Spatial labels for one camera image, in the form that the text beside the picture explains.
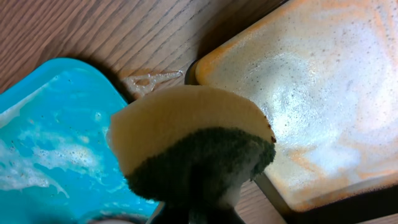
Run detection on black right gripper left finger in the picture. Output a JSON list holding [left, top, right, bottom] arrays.
[[149, 203, 199, 224]]

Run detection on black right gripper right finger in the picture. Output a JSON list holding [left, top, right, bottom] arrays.
[[199, 207, 245, 224]]

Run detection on green yellow sponge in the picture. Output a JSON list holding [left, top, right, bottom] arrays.
[[108, 85, 275, 209]]

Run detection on teal plastic tray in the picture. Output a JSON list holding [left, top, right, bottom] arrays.
[[1, 58, 157, 223]]

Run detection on white plate bottom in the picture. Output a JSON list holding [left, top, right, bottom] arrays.
[[88, 219, 135, 224]]

